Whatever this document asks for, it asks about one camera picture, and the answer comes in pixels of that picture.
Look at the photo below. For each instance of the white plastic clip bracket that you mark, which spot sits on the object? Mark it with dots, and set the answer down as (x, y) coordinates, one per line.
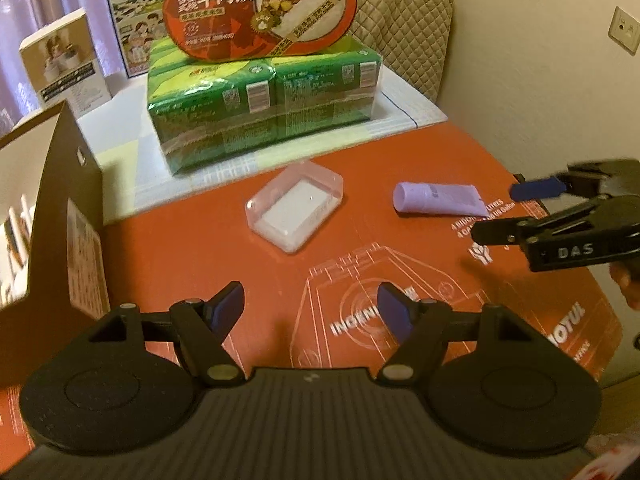
(16, 250)

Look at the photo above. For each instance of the beige quilted cover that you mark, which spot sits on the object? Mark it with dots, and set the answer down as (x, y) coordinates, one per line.
(411, 35)

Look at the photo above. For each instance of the person right hand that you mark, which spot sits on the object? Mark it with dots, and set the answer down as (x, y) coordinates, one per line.
(629, 287)

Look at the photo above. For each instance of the single wall outlet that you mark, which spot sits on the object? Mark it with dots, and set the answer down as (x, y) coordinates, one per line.
(625, 30)

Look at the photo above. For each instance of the blue milk carton box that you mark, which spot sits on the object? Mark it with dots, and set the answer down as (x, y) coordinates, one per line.
(137, 24)

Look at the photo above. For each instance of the clear plastic soap case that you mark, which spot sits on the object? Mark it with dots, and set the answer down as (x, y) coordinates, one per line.
(293, 205)

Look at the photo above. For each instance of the brown open storage box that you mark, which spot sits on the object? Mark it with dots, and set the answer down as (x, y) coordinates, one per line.
(47, 164)

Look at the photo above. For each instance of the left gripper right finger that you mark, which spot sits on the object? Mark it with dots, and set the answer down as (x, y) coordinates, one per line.
(419, 328)

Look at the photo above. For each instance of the pink sheer curtain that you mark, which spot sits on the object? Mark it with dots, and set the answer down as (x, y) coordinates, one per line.
(19, 19)

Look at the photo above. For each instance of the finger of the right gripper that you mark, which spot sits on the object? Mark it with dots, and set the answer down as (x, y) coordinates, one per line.
(611, 177)
(509, 231)

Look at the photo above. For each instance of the green drink carton pack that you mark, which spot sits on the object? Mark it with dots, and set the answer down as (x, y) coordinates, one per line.
(206, 112)

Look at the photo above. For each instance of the white beige product box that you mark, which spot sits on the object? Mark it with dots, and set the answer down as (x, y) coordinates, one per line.
(61, 63)

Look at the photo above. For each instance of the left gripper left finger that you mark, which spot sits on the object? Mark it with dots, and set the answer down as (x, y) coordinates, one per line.
(201, 328)

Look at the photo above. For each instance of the red beef rice meal box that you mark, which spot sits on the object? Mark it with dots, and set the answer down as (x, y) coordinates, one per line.
(231, 30)

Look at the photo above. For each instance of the purple cream tube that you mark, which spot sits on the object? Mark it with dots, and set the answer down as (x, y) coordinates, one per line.
(433, 198)

